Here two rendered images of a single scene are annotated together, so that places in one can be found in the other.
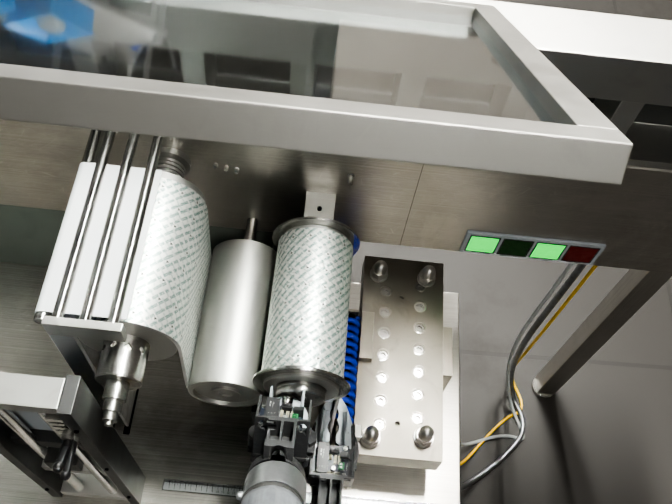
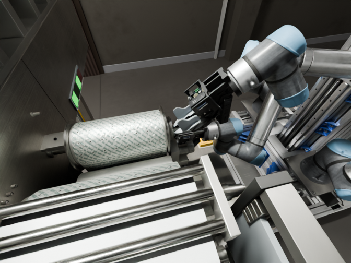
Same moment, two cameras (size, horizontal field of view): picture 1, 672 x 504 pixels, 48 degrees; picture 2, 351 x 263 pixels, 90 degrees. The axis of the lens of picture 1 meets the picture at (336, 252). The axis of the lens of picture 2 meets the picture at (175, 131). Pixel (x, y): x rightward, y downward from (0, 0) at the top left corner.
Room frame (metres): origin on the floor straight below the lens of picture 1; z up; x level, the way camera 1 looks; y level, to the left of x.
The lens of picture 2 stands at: (0.41, 0.37, 1.67)
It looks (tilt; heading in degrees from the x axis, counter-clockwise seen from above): 51 degrees down; 260
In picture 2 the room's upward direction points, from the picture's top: straight up
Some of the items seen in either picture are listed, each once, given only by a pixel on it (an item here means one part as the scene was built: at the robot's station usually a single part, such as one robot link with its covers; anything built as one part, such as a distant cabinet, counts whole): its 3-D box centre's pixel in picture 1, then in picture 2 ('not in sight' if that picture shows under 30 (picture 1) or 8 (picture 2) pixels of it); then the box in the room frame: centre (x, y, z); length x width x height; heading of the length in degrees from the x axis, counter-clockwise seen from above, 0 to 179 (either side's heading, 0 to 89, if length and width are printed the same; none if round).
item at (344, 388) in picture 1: (301, 385); (164, 129); (0.38, 0.02, 1.25); 0.15 x 0.01 x 0.15; 93
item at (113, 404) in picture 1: (113, 403); (230, 191); (0.29, 0.27, 1.33); 0.06 x 0.03 x 0.03; 3
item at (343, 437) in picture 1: (344, 420); not in sight; (0.38, -0.06, 1.12); 0.09 x 0.03 x 0.06; 2
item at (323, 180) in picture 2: not in sight; (321, 166); (-0.39, 0.09, 0.87); 0.15 x 0.15 x 0.10
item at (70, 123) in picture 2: (316, 241); (77, 145); (0.64, 0.04, 1.25); 0.15 x 0.01 x 0.15; 93
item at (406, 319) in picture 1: (398, 357); not in sight; (0.56, -0.15, 1.00); 0.40 x 0.16 x 0.06; 3
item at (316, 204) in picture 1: (319, 207); (54, 141); (0.68, 0.04, 1.28); 0.06 x 0.05 x 0.02; 3
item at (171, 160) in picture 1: (165, 177); not in sight; (0.66, 0.29, 1.33); 0.07 x 0.07 x 0.07; 3
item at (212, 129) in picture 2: not in sight; (209, 132); (0.19, -0.05, 1.11); 0.08 x 0.05 x 0.08; 93
